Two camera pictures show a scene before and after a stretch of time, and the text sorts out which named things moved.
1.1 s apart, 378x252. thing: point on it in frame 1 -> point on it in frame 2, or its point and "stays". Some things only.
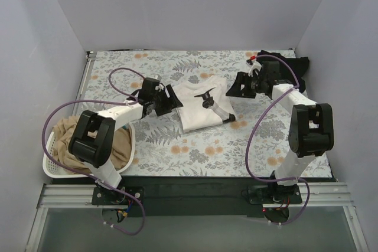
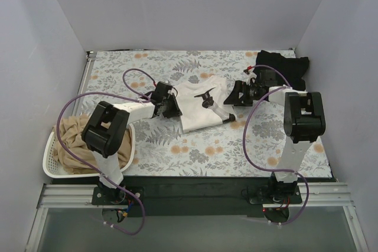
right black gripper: [246, 84] -> [240, 92]
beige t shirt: [65, 130] stays
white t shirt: [192, 114] stays
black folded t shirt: [298, 65] stays
